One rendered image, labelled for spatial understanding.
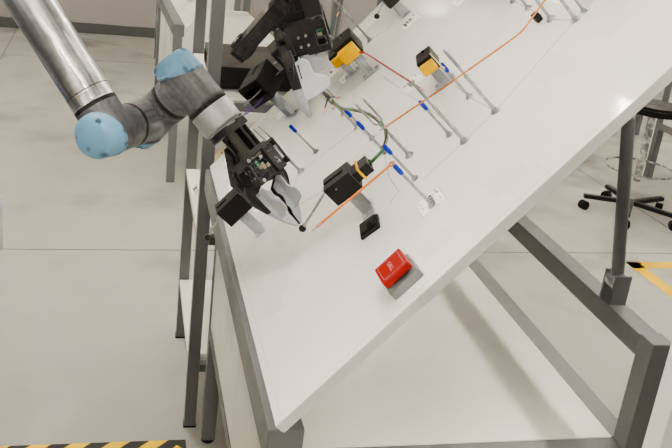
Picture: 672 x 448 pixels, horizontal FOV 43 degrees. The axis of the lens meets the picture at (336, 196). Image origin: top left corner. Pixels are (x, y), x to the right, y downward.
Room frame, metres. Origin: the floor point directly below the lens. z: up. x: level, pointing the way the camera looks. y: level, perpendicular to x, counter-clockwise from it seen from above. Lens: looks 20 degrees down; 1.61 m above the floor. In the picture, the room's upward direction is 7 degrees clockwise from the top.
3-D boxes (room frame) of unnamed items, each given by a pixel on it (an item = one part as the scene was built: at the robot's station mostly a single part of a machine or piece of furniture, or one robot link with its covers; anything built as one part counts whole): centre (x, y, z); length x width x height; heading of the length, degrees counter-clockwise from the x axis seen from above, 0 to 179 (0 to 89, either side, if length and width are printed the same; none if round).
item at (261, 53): (2.51, 0.26, 1.09); 0.35 x 0.33 x 0.07; 15
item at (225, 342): (1.90, 0.23, 0.60); 0.55 x 0.02 x 0.39; 15
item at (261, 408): (1.63, 0.18, 0.83); 1.18 x 0.05 x 0.06; 15
